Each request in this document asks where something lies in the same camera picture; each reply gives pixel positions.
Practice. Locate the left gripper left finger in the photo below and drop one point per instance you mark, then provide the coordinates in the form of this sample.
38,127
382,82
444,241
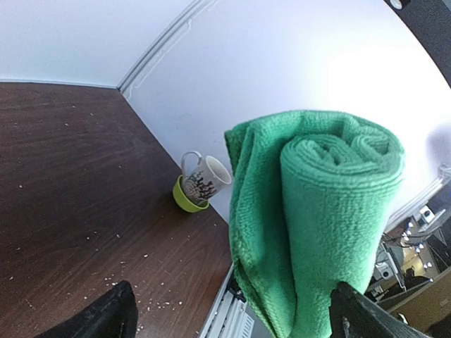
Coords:
113,314

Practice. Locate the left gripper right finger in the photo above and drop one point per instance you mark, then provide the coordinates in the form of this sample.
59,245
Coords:
353,315

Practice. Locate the green microfiber towel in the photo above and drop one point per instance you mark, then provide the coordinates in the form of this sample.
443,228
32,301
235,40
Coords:
312,195

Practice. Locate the green bowl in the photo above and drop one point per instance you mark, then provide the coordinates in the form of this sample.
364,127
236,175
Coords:
182,200

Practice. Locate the white coral pattern mug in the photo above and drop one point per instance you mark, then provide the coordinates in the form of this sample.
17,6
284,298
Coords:
208,178

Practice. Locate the right aluminium frame post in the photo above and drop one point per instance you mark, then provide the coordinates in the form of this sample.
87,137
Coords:
170,36

